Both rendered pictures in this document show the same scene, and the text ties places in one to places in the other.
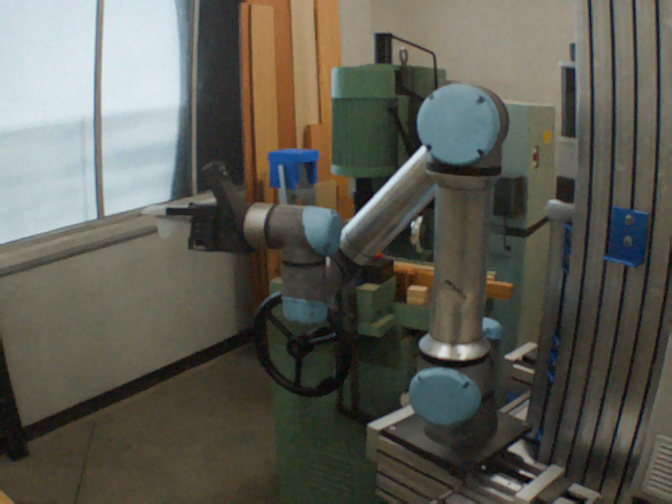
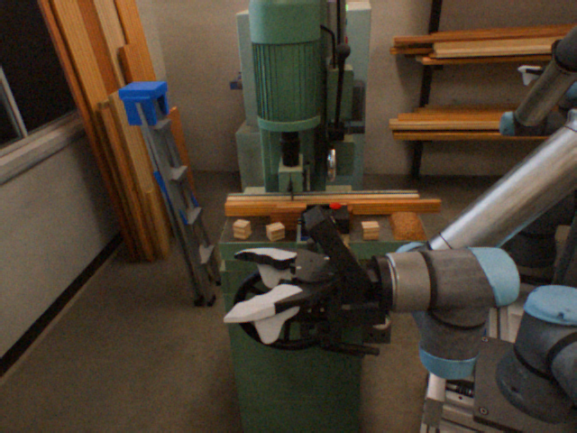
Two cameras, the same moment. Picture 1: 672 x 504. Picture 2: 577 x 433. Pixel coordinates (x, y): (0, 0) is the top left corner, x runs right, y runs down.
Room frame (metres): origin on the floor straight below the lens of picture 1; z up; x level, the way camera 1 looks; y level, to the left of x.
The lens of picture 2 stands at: (0.75, 0.43, 1.56)
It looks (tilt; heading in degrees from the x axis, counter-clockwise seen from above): 30 degrees down; 335
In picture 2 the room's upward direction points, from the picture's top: 3 degrees counter-clockwise
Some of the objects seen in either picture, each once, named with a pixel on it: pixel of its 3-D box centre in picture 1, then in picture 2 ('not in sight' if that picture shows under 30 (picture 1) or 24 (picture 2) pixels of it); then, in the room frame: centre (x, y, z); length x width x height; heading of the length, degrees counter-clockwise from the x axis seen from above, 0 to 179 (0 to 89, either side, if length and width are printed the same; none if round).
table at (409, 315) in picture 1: (374, 302); (322, 239); (1.66, -0.10, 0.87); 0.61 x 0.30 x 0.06; 61
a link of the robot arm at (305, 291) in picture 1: (309, 285); (445, 327); (1.06, 0.05, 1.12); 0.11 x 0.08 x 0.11; 157
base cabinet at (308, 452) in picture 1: (374, 419); (298, 315); (1.91, -0.13, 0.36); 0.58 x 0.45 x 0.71; 151
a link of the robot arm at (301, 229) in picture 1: (304, 231); (462, 280); (1.04, 0.05, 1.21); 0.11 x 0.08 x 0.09; 67
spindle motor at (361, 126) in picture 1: (363, 120); (286, 65); (1.80, -0.08, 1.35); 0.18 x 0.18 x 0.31
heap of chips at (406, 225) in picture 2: not in sight; (407, 221); (1.56, -0.33, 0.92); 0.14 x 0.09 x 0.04; 151
